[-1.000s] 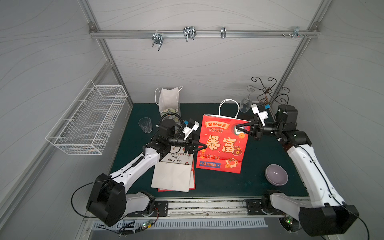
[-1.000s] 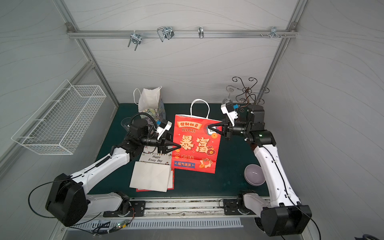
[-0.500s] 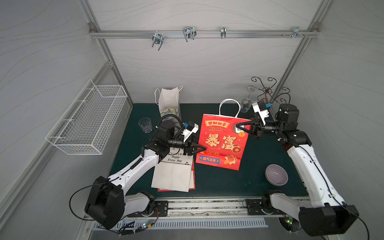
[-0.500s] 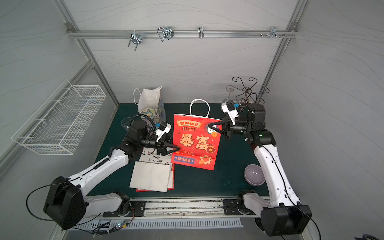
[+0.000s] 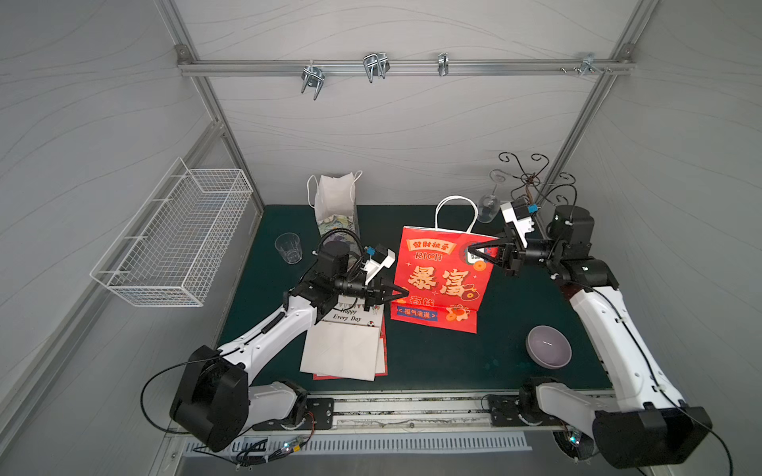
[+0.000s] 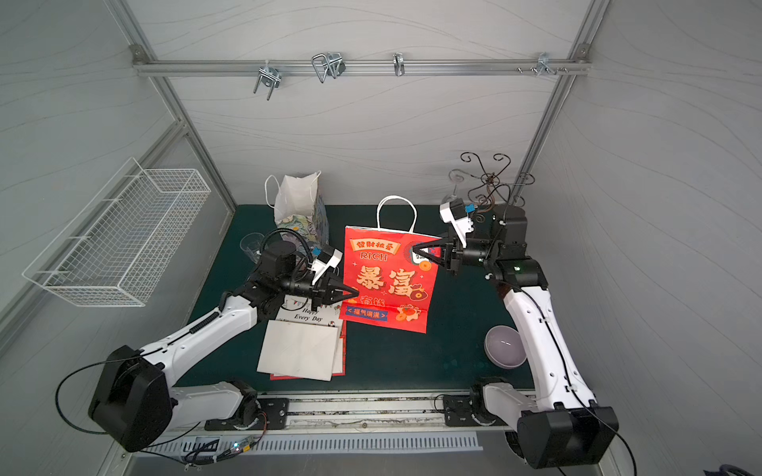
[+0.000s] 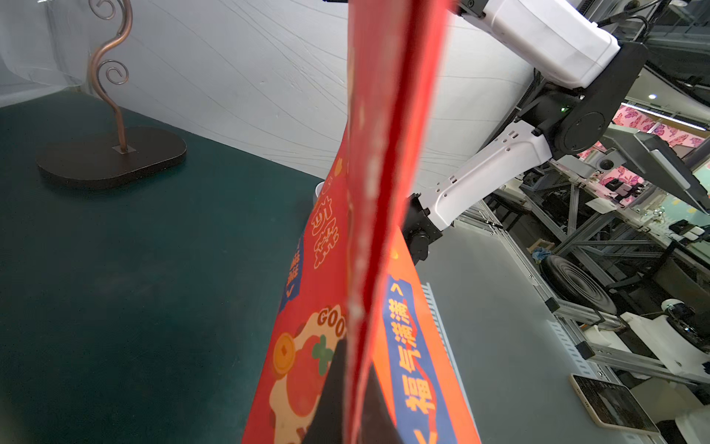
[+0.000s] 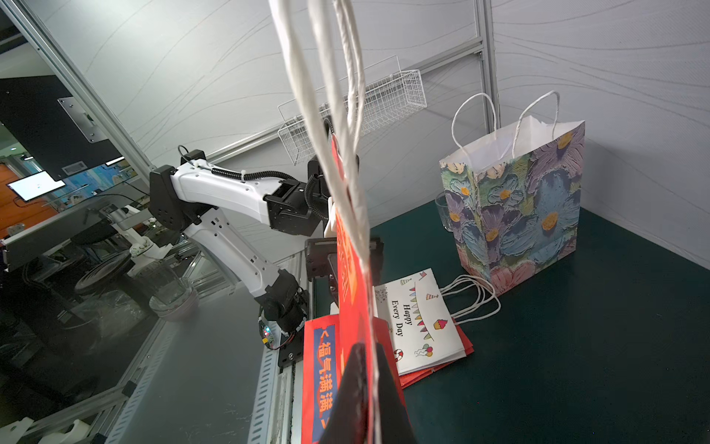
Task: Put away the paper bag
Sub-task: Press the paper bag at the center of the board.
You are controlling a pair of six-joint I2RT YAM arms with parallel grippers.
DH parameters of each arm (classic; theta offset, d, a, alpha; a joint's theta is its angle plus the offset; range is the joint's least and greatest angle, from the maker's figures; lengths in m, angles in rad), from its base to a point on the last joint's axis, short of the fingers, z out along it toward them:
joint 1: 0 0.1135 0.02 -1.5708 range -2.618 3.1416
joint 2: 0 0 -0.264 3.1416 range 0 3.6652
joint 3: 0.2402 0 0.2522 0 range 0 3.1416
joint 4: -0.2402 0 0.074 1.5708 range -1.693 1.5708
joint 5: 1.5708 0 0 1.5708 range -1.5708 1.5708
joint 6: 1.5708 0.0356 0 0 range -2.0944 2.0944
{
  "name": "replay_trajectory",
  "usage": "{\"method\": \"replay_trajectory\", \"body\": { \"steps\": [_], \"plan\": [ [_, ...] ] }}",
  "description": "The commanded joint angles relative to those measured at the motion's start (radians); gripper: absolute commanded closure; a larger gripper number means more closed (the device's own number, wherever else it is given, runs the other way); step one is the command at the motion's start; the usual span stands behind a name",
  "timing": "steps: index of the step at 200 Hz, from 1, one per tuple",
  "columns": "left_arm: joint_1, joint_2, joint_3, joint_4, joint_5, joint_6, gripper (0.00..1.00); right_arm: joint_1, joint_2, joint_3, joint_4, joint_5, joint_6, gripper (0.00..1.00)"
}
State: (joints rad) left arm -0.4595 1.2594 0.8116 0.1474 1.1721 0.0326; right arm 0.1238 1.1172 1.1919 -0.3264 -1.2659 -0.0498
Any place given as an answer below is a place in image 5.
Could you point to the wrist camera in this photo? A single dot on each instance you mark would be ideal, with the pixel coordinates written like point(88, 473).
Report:
point(375, 259)
point(520, 214)

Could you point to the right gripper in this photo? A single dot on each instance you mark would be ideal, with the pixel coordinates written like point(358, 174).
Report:
point(510, 255)

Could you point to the pink bowl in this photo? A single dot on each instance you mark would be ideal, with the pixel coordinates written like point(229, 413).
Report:
point(548, 347)

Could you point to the white vent grille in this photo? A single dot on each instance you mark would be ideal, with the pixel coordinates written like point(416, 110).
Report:
point(411, 443)

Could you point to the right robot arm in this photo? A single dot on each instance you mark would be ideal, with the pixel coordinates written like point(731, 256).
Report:
point(647, 422)

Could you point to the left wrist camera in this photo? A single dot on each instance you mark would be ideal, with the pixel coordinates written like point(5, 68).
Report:
point(375, 259)

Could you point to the scrolled metal glass rack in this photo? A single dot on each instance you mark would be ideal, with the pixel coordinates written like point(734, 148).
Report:
point(532, 186)

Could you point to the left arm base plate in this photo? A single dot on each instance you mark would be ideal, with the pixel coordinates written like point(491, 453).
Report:
point(317, 412)

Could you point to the leftmost metal hook clamp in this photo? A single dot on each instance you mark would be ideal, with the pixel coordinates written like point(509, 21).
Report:
point(313, 78)

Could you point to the floral paper bag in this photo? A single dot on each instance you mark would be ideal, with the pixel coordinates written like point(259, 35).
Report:
point(333, 200)

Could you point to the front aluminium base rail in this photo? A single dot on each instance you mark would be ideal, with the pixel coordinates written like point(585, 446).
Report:
point(428, 410)

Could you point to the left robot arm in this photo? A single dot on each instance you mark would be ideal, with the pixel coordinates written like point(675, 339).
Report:
point(233, 367)

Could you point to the wine glass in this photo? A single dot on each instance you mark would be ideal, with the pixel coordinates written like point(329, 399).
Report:
point(488, 206)

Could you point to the white wire basket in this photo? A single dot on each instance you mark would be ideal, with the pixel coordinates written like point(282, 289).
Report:
point(169, 252)

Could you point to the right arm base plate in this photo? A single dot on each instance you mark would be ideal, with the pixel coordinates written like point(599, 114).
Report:
point(503, 411)

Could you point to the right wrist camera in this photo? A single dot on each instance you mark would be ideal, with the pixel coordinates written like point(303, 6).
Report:
point(520, 214)

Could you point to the white paper bag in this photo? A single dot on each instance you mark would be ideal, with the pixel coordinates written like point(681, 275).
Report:
point(345, 342)

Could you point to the red paper bag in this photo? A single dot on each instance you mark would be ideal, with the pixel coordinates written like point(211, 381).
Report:
point(381, 361)
point(445, 283)

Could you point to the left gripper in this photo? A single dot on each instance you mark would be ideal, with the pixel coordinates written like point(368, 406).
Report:
point(369, 290)

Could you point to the horizontal aluminium rail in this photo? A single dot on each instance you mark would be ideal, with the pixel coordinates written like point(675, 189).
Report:
point(398, 67)

